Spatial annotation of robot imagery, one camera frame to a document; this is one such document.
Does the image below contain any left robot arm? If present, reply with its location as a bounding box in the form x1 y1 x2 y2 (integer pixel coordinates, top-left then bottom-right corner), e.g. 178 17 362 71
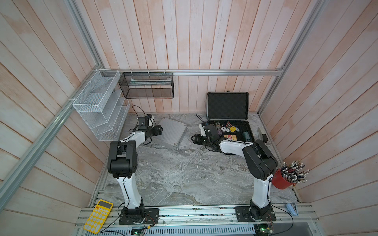
107 114 163 229

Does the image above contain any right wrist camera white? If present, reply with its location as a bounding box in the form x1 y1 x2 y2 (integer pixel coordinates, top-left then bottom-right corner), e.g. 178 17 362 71
199 123 206 136

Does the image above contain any silver poker set case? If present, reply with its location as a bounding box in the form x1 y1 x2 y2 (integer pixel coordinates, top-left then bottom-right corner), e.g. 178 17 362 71
152 118 188 149

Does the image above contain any white wire mesh shelf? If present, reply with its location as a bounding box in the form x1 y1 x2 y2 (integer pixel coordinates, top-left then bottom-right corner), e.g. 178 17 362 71
73 69 130 141

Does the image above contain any grey black stapler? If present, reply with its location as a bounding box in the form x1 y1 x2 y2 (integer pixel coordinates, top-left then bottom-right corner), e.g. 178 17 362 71
257 127 268 143

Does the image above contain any red pen cup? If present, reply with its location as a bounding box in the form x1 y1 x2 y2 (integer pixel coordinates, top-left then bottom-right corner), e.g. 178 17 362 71
270 160 310 190

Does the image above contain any blue object on rail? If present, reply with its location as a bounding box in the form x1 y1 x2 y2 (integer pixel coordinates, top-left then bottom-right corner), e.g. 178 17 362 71
285 203 299 217

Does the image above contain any black mesh basket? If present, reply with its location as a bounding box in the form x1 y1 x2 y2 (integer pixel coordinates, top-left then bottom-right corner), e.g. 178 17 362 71
119 72 174 99

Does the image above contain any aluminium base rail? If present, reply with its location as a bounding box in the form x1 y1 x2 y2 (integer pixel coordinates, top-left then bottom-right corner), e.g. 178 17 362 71
98 204 325 236

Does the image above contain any black poker set case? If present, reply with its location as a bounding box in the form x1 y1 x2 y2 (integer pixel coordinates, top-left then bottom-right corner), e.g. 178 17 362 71
206 91 255 142

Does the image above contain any yellow calculator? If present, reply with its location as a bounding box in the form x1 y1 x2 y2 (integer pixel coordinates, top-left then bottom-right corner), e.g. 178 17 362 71
84 200 114 234

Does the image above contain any purple poker chip stack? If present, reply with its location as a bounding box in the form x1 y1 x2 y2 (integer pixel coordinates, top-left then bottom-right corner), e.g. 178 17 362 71
215 122 222 137

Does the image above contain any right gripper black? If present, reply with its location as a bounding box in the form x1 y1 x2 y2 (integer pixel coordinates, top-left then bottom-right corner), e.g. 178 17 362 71
189 134 212 147

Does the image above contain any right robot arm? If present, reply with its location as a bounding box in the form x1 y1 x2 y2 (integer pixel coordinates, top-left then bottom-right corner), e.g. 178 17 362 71
191 124 278 222

